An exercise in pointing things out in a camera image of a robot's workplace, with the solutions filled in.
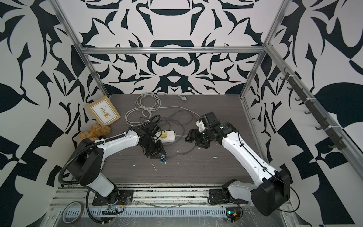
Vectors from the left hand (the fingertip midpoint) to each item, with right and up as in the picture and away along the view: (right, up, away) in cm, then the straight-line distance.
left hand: (164, 152), depth 85 cm
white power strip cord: (-23, +27, +26) cm, 44 cm away
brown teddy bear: (-44, +11, +5) cm, 46 cm away
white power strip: (+3, +7, +10) cm, 12 cm away
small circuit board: (+36, -26, -14) cm, 47 cm away
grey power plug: (+12, +35, +32) cm, 49 cm away
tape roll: (-39, -27, -15) cm, 50 cm away
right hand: (+14, +10, -9) cm, 20 cm away
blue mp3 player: (-1, -3, -2) cm, 4 cm away
